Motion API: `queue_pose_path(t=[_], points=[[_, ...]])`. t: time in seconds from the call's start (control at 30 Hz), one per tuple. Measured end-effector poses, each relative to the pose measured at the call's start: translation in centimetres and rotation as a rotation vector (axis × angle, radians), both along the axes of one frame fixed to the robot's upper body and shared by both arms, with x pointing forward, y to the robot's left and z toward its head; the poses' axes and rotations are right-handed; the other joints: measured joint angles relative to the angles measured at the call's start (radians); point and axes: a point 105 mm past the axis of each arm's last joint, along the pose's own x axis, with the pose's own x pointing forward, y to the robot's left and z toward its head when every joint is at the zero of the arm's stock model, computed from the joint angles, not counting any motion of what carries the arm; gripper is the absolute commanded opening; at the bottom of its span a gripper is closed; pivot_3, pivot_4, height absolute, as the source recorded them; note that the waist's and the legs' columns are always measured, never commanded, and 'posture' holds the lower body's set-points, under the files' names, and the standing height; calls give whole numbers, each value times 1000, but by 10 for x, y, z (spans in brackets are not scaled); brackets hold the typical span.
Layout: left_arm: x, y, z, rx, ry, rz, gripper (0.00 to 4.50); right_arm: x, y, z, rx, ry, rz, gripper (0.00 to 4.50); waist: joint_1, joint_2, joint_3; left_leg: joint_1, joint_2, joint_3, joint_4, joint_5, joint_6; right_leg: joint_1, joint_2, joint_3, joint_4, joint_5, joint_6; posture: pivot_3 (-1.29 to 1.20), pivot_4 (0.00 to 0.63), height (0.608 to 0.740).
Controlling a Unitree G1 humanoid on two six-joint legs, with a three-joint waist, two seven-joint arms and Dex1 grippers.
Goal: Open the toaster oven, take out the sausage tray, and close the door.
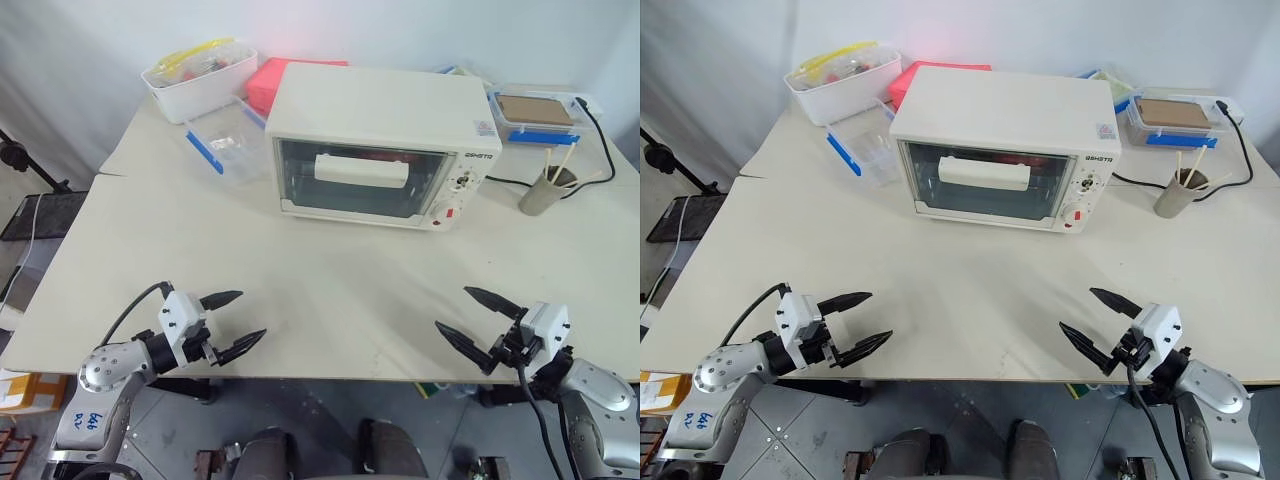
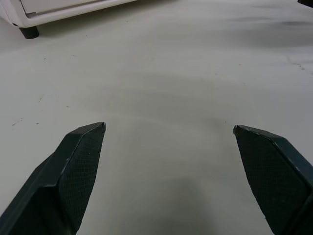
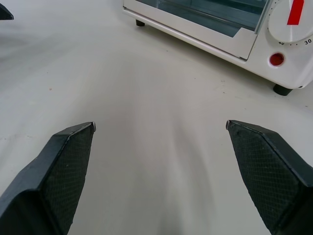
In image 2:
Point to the black right gripper tip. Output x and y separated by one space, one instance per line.
306 1

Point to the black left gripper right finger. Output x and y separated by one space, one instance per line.
276 176

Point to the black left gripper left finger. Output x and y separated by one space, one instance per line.
61 176

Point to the white appliance with black foot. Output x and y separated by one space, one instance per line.
49 12

